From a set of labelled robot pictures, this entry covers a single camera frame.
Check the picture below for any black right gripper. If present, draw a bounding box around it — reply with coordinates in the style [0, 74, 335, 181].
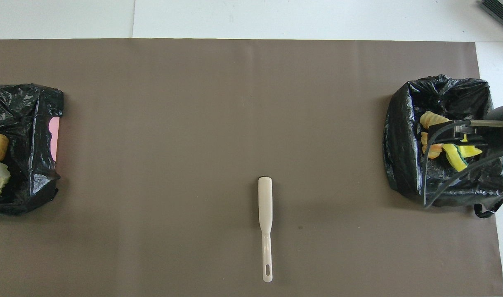
[430, 123, 503, 158]

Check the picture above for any yellow wavy sponge piece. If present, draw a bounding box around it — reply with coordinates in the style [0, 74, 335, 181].
[458, 131, 483, 158]

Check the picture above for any yellow green scouring sponge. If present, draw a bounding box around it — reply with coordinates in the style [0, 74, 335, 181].
[442, 142, 469, 172]

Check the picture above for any greenish striped croissant piece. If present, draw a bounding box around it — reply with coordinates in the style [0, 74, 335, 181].
[419, 111, 451, 132]

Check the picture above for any orange striped croissant piece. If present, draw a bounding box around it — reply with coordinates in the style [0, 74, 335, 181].
[420, 132, 444, 159]

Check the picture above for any beige hand brush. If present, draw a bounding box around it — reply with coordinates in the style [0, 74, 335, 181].
[258, 177, 274, 283]

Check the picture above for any black bag lined open bin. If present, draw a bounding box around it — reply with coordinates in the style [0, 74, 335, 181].
[383, 74, 503, 218]

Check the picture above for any pink plastic bin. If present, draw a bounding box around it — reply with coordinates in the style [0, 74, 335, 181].
[48, 117, 60, 167]

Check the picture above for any crumpled black trash bag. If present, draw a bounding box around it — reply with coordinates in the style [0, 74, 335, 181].
[0, 84, 65, 216]

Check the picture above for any black ribbed device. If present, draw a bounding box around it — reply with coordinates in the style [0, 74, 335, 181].
[480, 0, 503, 35]

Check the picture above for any brown paper table mat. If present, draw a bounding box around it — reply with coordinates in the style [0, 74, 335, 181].
[0, 38, 503, 297]

